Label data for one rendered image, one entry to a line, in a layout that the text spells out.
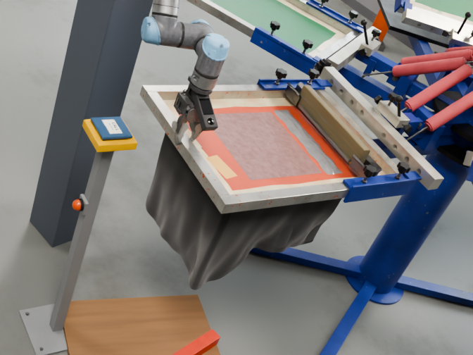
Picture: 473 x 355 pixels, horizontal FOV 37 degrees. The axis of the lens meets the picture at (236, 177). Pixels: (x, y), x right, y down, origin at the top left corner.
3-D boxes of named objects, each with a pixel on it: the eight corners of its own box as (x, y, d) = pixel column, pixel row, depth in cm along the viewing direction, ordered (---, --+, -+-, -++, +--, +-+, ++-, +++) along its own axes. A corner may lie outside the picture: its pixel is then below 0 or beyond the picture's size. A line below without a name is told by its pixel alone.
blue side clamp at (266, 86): (259, 101, 264) (265, 86, 260) (252, 94, 267) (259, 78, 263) (319, 100, 281) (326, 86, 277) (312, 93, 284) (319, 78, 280)
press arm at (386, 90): (222, 12, 334) (226, 0, 331) (228, 9, 339) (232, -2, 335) (458, 148, 306) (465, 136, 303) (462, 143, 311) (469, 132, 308)
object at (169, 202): (191, 294, 238) (233, 198, 213) (138, 202, 264) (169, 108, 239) (199, 291, 239) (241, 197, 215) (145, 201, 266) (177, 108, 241)
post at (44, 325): (36, 357, 260) (90, 155, 205) (18, 311, 273) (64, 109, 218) (92, 344, 273) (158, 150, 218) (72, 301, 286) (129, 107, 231)
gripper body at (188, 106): (193, 107, 222) (205, 75, 215) (205, 124, 217) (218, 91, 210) (172, 108, 217) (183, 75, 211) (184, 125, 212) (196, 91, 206)
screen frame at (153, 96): (221, 214, 203) (225, 204, 201) (139, 94, 238) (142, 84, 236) (407, 189, 249) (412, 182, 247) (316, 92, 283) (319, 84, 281)
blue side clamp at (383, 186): (344, 203, 231) (353, 187, 227) (336, 192, 234) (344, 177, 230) (407, 194, 249) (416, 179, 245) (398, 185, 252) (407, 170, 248)
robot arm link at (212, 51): (226, 32, 206) (235, 48, 200) (214, 65, 212) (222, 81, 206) (201, 28, 203) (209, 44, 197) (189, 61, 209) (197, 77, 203)
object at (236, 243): (198, 291, 238) (239, 198, 214) (193, 282, 241) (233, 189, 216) (303, 269, 265) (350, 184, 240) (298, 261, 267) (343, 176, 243)
